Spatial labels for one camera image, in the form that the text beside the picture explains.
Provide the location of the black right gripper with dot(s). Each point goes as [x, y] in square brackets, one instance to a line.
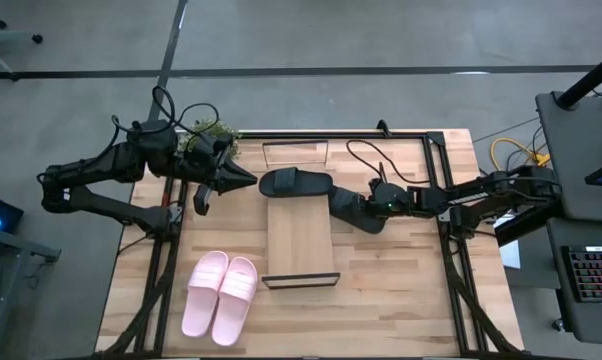
[391, 197]

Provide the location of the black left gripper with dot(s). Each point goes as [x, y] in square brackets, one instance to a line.
[203, 165]

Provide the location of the black slide sandal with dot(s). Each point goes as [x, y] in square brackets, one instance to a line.
[346, 205]
[301, 184]

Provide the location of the pink slide sandal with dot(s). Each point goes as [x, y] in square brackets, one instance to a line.
[236, 305]
[203, 295]

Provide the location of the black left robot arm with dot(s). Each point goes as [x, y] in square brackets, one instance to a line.
[91, 167]

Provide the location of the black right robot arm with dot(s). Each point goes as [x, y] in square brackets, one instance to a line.
[481, 197]

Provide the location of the small green potted plant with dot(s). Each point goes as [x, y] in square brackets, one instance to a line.
[231, 137]

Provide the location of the small black clamp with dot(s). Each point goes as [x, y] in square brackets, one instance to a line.
[382, 128]

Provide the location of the white paper sheet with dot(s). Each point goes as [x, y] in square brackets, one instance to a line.
[512, 257]

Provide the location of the grey desk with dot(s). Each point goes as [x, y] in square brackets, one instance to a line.
[571, 150]

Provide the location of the black caster wheel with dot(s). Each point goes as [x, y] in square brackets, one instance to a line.
[558, 325]

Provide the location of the backlit computer keyboard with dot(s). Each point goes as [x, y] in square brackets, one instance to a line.
[598, 275]

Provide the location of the black pole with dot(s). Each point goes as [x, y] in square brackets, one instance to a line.
[588, 80]

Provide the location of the dark keyboard desk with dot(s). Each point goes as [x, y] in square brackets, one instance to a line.
[591, 325]

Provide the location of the grey office chair base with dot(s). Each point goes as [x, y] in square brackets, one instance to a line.
[11, 36]

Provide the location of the wooden shelf with black frame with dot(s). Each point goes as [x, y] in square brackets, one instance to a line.
[298, 240]

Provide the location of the black aluminium table frame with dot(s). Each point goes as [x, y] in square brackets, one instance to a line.
[331, 135]

